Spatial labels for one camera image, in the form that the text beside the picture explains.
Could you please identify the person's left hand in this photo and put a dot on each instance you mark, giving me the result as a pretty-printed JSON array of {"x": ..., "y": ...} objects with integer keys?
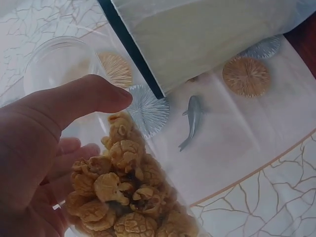
[{"x": 27, "y": 153}]

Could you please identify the person's left thumb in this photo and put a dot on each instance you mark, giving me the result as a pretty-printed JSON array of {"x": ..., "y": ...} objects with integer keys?
[{"x": 103, "y": 96}]

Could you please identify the person's left fingers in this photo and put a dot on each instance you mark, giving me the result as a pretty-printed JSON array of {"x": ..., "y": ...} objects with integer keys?
[{"x": 71, "y": 150}]

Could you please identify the clear plastic cup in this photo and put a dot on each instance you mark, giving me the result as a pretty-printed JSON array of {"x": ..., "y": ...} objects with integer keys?
[{"x": 170, "y": 182}]

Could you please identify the pile of caramel popcorn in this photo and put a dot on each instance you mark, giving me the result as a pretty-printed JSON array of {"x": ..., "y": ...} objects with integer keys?
[{"x": 123, "y": 182}]

